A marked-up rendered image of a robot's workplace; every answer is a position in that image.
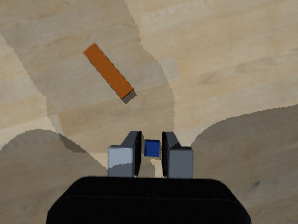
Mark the small dark blue cube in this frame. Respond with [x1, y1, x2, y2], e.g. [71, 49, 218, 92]
[144, 139, 160, 157]

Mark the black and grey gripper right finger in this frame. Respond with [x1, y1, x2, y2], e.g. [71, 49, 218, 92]
[162, 132, 193, 178]

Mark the orange rectangular bar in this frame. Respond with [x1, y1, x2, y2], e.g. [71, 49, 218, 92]
[83, 43, 134, 99]

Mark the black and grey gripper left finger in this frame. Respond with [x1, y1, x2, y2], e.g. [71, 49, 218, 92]
[108, 131, 142, 177]

